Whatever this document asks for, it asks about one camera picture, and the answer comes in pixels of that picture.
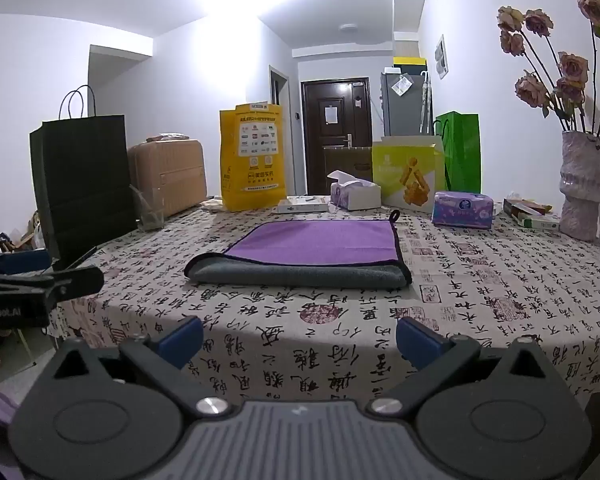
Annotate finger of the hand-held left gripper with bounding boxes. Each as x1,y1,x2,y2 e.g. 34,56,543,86
0,266,105,307
0,249,54,277

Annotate white tissue box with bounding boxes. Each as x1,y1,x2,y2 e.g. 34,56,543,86
328,170,382,210

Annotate green paper bag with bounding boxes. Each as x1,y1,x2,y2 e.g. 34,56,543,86
434,112,482,195

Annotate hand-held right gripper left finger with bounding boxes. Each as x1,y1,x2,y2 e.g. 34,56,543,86
50,316,232,417

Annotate wall panel box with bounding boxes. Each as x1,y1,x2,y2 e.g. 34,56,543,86
433,34,450,80

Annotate purple tissue pack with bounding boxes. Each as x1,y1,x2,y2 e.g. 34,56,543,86
431,191,496,230

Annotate flat white box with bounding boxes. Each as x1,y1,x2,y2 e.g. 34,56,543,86
278,195,330,215

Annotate dried pink roses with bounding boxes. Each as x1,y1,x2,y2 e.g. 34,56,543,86
496,0,600,137

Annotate beige suitcase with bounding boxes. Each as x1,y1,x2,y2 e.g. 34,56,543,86
127,134,208,219

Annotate white textured vase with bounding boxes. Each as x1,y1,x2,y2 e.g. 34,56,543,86
558,130,600,242

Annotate yellow printed bag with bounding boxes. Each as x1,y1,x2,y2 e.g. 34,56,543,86
219,102,285,213

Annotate clear glass cup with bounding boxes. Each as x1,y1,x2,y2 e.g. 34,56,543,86
129,185,167,234

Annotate calligraphy printed tablecloth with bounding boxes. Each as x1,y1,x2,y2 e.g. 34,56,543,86
47,194,600,412

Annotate purple and grey towel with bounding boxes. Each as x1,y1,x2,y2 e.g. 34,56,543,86
184,211,414,290

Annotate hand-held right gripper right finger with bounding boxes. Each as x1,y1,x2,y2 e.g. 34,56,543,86
368,316,549,417

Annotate black paper bag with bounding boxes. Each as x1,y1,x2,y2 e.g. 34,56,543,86
29,85,139,272

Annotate brown cardboard box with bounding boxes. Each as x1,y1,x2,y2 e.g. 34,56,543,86
322,145,374,184

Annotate yellow-green gift bag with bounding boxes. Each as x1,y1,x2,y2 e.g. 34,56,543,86
371,135,446,210

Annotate grey refrigerator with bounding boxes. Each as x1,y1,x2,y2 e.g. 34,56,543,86
380,71,429,137

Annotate floor clutter pile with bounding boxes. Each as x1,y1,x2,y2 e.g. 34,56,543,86
0,209,47,255

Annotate yellow and black box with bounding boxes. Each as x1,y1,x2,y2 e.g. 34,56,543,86
393,56,428,74

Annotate dark brown door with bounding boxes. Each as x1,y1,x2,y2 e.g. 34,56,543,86
300,78,372,196

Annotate small boxes near vase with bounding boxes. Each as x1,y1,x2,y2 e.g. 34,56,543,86
502,197,562,232

